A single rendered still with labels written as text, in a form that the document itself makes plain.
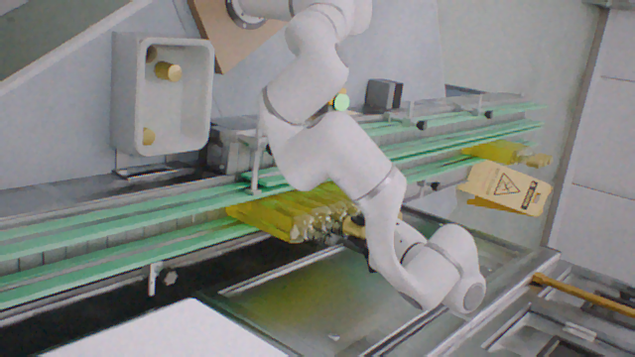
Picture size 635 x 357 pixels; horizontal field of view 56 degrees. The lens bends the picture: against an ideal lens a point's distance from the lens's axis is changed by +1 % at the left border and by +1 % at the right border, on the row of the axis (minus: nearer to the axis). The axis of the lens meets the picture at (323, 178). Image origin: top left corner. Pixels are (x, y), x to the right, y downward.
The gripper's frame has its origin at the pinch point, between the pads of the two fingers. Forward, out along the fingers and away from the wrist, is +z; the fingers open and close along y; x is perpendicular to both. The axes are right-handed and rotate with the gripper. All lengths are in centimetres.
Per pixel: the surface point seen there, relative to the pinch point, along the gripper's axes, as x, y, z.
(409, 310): -6.5, -13.7, -10.5
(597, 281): -73, -18, -14
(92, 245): 45.7, -4.4, 18.6
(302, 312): 13.0, -14.5, -1.5
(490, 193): -289, -74, 172
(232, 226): 17.1, -5.1, 20.6
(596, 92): -544, -6, 249
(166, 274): 36.5, -6.7, 8.0
